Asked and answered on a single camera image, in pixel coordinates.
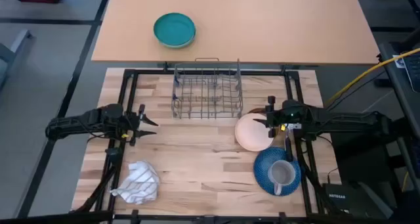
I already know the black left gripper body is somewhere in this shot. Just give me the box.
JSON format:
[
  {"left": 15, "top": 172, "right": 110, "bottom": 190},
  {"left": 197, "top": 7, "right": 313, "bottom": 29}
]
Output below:
[{"left": 121, "top": 104, "right": 147, "bottom": 146}]

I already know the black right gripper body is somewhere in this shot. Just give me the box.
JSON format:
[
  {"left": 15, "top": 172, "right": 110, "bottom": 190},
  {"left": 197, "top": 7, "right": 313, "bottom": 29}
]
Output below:
[{"left": 266, "top": 95, "right": 289, "bottom": 139}]

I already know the pale pink plate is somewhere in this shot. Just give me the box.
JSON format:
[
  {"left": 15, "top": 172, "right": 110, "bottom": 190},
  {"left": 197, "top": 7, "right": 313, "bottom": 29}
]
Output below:
[{"left": 234, "top": 112, "right": 277, "bottom": 152}]

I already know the black-handled white dish brush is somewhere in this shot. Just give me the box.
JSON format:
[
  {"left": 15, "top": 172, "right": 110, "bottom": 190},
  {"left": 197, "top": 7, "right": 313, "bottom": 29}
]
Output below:
[{"left": 283, "top": 131, "right": 295, "bottom": 162}]

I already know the speckled grey mug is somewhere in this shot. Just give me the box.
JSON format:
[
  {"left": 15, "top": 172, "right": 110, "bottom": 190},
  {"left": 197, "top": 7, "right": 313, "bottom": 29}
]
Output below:
[{"left": 267, "top": 159, "right": 297, "bottom": 196}]

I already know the grey wire dish rack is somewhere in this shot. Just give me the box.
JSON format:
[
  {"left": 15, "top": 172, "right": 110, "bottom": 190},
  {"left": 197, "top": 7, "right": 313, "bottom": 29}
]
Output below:
[{"left": 171, "top": 57, "right": 244, "bottom": 120}]

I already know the white striped cloth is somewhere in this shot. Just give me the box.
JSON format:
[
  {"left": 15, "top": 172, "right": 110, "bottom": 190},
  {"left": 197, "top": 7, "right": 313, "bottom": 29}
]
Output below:
[{"left": 110, "top": 160, "right": 161, "bottom": 206}]

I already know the light wooden desk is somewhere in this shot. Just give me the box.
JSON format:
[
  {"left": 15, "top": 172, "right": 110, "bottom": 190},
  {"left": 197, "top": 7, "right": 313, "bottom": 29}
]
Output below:
[{"left": 91, "top": 0, "right": 381, "bottom": 66}]

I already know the teal plate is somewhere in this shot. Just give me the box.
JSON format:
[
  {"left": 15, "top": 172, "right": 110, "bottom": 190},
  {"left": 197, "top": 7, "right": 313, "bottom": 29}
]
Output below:
[{"left": 152, "top": 12, "right": 197, "bottom": 49}]

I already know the black Netgear router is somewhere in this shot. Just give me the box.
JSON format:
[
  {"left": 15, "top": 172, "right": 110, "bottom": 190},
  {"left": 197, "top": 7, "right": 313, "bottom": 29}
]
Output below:
[{"left": 322, "top": 183, "right": 359, "bottom": 218}]

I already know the white paper label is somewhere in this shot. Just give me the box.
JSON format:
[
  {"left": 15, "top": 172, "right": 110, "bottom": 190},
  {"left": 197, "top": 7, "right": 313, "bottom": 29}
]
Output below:
[{"left": 392, "top": 55, "right": 408, "bottom": 69}]

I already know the grey furniture piece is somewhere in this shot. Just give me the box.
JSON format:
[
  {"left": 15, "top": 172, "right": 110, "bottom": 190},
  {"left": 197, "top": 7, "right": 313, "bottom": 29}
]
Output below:
[{"left": 0, "top": 29, "right": 33, "bottom": 87}]

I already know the black keyboard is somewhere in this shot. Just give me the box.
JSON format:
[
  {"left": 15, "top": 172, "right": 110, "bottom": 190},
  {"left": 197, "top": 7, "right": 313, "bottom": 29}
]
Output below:
[{"left": 402, "top": 54, "right": 420, "bottom": 93}]

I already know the black frame clamp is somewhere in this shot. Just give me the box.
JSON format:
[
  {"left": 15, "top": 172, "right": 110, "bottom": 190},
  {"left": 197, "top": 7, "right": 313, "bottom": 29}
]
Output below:
[{"left": 105, "top": 147, "right": 123, "bottom": 164}]

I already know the black metal table frame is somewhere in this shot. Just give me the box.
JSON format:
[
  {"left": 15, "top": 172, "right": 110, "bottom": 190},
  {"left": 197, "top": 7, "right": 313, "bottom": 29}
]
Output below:
[{"left": 69, "top": 68, "right": 349, "bottom": 224}]

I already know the yellow cable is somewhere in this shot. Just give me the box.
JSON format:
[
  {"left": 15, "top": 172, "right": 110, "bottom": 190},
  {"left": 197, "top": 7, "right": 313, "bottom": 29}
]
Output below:
[{"left": 324, "top": 47, "right": 420, "bottom": 107}]

